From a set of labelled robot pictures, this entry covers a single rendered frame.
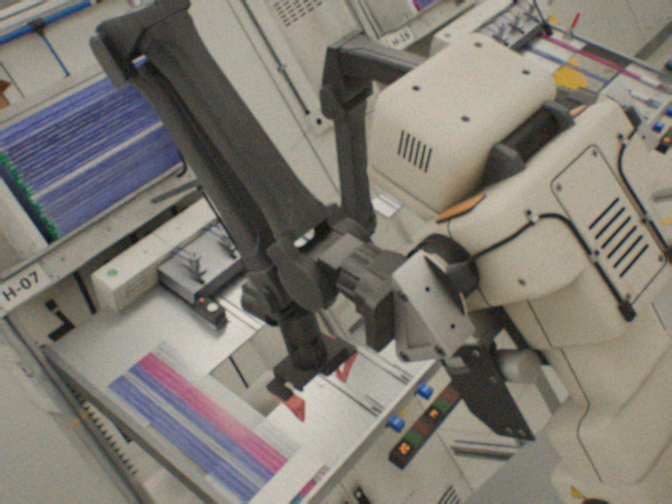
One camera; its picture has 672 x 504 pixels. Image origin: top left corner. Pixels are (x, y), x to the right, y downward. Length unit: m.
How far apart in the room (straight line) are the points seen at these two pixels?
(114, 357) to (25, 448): 1.59
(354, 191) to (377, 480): 0.85
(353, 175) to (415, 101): 0.68
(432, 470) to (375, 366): 0.54
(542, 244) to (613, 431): 0.28
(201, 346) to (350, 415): 0.39
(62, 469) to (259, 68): 2.16
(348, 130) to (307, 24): 1.35
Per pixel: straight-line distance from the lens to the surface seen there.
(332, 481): 1.62
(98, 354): 1.84
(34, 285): 1.84
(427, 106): 0.89
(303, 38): 2.85
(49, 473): 3.41
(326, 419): 1.69
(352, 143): 1.51
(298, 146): 4.08
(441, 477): 2.26
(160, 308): 1.90
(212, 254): 1.92
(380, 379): 1.75
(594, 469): 1.08
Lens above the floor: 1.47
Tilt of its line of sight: 14 degrees down
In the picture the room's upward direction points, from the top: 31 degrees counter-clockwise
